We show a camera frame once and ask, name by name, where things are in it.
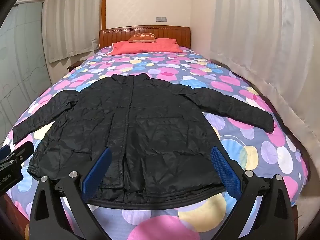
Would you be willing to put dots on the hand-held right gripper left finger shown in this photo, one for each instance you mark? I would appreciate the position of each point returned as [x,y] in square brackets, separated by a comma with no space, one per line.
[98,166]

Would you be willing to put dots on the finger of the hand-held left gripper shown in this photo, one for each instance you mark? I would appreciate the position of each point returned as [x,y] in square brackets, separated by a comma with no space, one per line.
[4,151]
[23,151]

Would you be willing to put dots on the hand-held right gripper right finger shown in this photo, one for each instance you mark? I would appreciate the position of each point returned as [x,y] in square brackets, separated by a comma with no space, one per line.
[223,170]

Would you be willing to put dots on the black padded jacket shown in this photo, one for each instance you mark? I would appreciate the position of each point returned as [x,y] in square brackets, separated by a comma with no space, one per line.
[150,130]

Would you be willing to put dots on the polka dot bedspread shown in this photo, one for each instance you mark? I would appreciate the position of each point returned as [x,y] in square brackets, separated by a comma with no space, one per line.
[250,140]

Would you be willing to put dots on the frosted glass sliding door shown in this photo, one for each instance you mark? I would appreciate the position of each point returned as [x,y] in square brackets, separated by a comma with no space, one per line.
[20,55]

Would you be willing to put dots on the wooden nightstand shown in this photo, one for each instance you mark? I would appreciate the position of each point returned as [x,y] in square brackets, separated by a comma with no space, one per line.
[73,66]

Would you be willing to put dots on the red pillow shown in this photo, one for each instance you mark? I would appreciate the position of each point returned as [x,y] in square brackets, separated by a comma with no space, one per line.
[150,47]

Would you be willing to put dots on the cream window curtain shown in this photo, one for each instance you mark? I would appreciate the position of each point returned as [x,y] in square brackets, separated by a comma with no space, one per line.
[72,17]
[262,42]

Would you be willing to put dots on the wooden headboard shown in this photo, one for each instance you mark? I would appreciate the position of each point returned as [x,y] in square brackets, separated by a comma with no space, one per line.
[120,33]

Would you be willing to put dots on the small orange cushion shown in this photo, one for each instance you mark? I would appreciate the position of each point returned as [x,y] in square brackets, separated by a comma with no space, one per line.
[142,37]

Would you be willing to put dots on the wall socket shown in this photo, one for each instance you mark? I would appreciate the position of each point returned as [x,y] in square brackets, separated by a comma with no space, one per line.
[161,19]

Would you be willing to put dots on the wooden wall trim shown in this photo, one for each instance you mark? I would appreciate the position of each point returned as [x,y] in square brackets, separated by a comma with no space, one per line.
[104,5]

